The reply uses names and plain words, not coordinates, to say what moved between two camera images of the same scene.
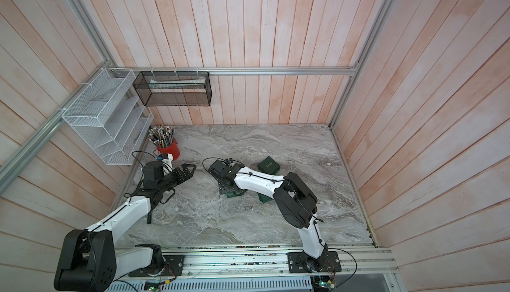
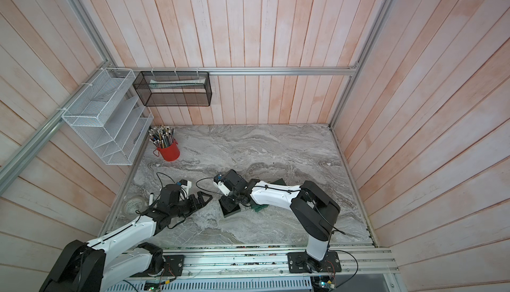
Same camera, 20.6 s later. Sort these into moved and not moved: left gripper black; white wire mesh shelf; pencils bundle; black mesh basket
Moved: left gripper black
Not moved: black mesh basket; pencils bundle; white wire mesh shelf
